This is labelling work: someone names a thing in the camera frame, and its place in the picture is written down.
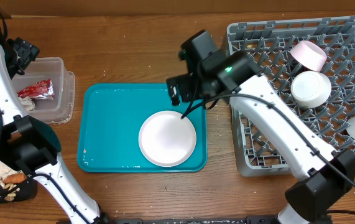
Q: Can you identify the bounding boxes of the red snack wrapper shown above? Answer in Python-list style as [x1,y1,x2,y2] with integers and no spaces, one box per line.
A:
[17,79,54,100]

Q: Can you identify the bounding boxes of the white napkin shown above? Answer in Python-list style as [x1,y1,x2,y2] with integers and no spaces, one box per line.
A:
[18,96,35,111]

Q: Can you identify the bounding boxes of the pink plate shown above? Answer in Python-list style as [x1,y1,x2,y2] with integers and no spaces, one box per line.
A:
[138,111,197,167]

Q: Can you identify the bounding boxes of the orange carrot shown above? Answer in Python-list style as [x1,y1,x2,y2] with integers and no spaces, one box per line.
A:
[0,173,27,184]

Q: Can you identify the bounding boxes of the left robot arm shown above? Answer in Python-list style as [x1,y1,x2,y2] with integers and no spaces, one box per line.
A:
[0,13,112,223]

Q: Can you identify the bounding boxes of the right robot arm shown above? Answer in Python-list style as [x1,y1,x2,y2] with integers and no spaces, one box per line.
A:
[167,30,355,223]

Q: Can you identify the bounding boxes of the grey dishwasher rack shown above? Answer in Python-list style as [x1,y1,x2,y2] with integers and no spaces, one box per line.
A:
[221,15,355,177]

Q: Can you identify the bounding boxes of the clear plastic bin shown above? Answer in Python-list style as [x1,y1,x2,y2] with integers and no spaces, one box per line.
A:
[12,57,75,124]

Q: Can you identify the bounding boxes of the teal plastic tray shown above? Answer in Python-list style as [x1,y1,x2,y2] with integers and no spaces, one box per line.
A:
[76,83,208,173]

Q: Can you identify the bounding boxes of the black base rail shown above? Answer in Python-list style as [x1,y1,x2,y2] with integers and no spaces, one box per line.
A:
[113,215,279,224]

